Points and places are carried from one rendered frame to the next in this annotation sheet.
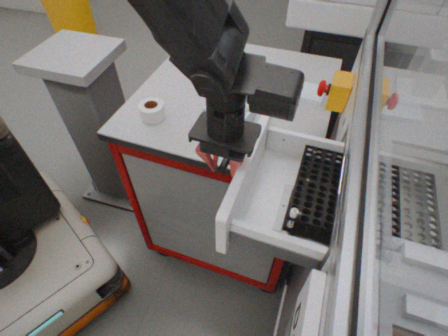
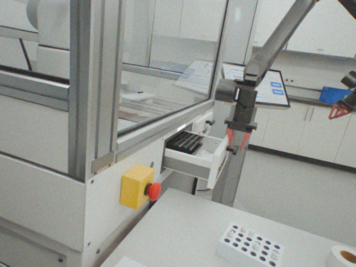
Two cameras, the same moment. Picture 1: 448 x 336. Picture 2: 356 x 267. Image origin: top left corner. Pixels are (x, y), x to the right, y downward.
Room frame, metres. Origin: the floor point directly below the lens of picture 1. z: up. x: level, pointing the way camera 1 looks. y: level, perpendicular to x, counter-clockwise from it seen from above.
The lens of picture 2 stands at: (1.11, -0.24, 1.15)
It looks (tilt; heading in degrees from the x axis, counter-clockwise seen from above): 17 degrees down; 177
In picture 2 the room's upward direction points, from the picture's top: 9 degrees clockwise
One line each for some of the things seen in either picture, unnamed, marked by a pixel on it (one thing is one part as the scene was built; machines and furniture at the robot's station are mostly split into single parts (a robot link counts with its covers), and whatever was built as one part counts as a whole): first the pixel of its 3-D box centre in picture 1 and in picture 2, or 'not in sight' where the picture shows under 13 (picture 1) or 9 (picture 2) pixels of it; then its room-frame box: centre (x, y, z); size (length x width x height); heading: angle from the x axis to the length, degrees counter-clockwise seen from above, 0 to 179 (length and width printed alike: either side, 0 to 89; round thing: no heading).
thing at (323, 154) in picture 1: (357, 205); (167, 142); (0.31, -0.24, 0.87); 0.22 x 0.18 x 0.06; 70
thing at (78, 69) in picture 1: (102, 131); not in sight; (1.07, 0.54, 0.38); 0.30 x 0.30 x 0.76; 73
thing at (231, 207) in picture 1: (247, 174); (222, 156); (0.38, -0.05, 0.87); 0.29 x 0.02 x 0.11; 160
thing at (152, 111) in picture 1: (152, 111); (346, 264); (0.69, 0.19, 0.78); 0.07 x 0.07 x 0.04
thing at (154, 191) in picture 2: (324, 89); (152, 191); (0.65, -0.25, 0.88); 0.04 x 0.03 x 0.04; 160
